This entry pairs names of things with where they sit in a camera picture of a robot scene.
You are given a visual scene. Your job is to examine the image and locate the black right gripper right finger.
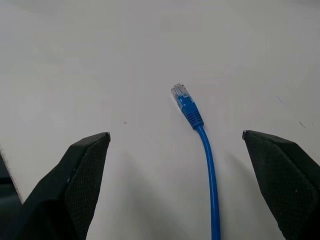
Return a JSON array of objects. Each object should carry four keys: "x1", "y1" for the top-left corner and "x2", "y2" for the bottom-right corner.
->
[{"x1": 241, "y1": 129, "x2": 320, "y2": 240}]

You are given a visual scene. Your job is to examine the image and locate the blue ethernet cable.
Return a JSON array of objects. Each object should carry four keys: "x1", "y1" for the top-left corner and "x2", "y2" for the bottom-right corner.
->
[{"x1": 170, "y1": 82, "x2": 222, "y2": 240}]

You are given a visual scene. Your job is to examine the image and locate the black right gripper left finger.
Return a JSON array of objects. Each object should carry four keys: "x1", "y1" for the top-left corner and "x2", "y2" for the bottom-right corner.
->
[{"x1": 0, "y1": 131, "x2": 111, "y2": 240}]

